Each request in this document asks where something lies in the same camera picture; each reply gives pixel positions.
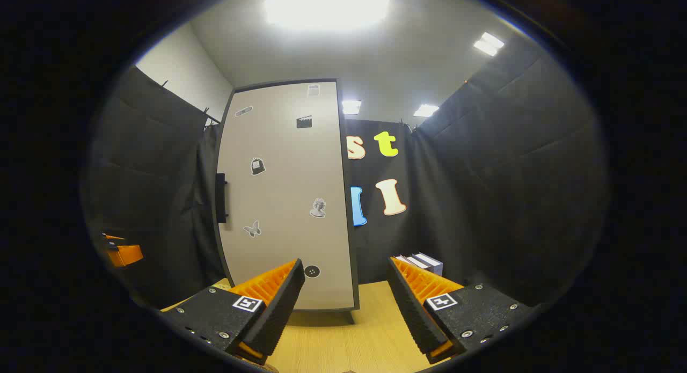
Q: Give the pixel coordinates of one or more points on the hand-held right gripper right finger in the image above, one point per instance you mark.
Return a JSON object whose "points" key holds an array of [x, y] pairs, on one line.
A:
{"points": [[410, 308]]}

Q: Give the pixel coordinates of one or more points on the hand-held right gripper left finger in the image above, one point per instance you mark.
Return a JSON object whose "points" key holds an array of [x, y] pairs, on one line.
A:
{"points": [[279, 308]]}

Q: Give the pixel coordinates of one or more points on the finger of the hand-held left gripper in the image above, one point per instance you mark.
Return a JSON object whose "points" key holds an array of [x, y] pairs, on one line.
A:
{"points": [[126, 254]]}

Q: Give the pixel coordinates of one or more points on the white grey book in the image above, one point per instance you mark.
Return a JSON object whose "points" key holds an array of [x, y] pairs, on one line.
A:
{"points": [[416, 261]]}

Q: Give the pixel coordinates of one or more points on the white pink book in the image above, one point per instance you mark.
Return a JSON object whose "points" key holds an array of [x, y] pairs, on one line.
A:
{"points": [[401, 259]]}

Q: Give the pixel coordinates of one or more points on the blue grey book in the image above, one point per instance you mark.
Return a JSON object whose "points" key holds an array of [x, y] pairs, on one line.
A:
{"points": [[432, 263]]}

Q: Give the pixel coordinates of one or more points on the black backdrop cloth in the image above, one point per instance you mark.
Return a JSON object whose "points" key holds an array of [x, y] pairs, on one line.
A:
{"points": [[483, 174]]}

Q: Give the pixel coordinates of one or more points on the double ceiling light panel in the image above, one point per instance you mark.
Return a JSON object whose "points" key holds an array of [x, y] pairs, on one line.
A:
{"points": [[488, 43]]}

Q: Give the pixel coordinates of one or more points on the large ceiling light panel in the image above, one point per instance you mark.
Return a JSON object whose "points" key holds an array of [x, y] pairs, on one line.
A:
{"points": [[327, 8]]}

